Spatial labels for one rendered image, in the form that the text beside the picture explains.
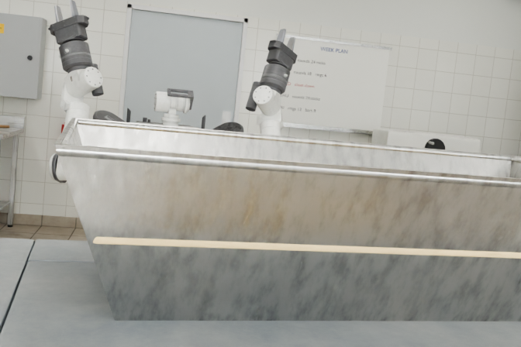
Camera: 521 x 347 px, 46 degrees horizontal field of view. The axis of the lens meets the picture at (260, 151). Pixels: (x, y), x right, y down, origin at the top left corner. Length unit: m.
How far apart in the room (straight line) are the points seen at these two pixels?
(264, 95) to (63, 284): 1.44
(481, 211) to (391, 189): 0.09
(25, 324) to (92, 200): 0.12
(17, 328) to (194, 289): 0.13
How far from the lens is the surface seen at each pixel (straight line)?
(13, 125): 5.82
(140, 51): 5.78
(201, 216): 0.44
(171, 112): 2.06
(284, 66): 2.02
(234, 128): 2.11
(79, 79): 1.88
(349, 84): 5.99
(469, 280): 0.57
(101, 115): 2.05
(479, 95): 6.54
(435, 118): 6.34
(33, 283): 0.59
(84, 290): 0.57
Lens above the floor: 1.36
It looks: 5 degrees down
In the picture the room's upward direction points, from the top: 6 degrees clockwise
